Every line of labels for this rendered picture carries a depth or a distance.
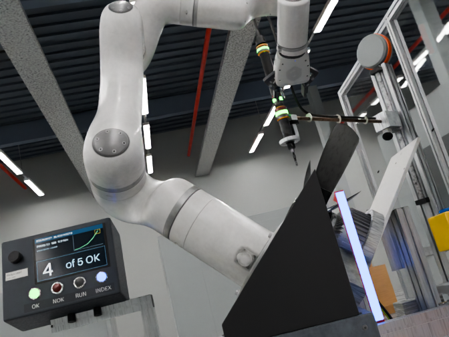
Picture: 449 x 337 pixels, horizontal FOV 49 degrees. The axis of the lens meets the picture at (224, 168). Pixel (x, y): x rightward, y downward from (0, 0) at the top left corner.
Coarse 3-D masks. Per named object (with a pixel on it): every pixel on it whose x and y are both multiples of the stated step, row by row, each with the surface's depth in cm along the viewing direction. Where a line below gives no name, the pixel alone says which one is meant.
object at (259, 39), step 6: (258, 30) 176; (258, 36) 175; (258, 42) 174; (264, 42) 177; (282, 120) 166; (288, 120) 167; (282, 126) 166; (288, 126) 166; (282, 132) 167; (288, 132) 165; (288, 144) 165; (294, 144) 165
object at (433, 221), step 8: (440, 216) 121; (448, 216) 119; (432, 224) 126; (440, 224) 122; (448, 224) 119; (432, 232) 127; (440, 232) 123; (448, 232) 119; (440, 240) 124; (448, 240) 120; (440, 248) 125; (448, 248) 121
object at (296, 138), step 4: (292, 116) 169; (296, 116) 170; (292, 120) 168; (296, 120) 169; (292, 124) 168; (296, 124) 170; (292, 128) 168; (296, 128) 168; (296, 132) 167; (288, 136) 163; (292, 136) 163; (296, 136) 164; (280, 140) 165; (284, 140) 163; (288, 140) 164; (296, 140) 166; (280, 144) 166; (284, 144) 167
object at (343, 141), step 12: (336, 132) 160; (348, 132) 167; (336, 144) 164; (348, 144) 170; (324, 156) 162; (336, 156) 167; (348, 156) 172; (324, 168) 165; (336, 168) 169; (324, 180) 167; (336, 180) 171
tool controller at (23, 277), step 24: (24, 240) 116; (48, 240) 116; (72, 240) 115; (96, 240) 115; (120, 240) 126; (24, 264) 113; (72, 264) 113; (96, 264) 112; (120, 264) 117; (24, 288) 110; (48, 288) 110; (72, 288) 110; (96, 288) 110; (120, 288) 110; (24, 312) 108; (48, 312) 109; (72, 312) 113; (96, 312) 113
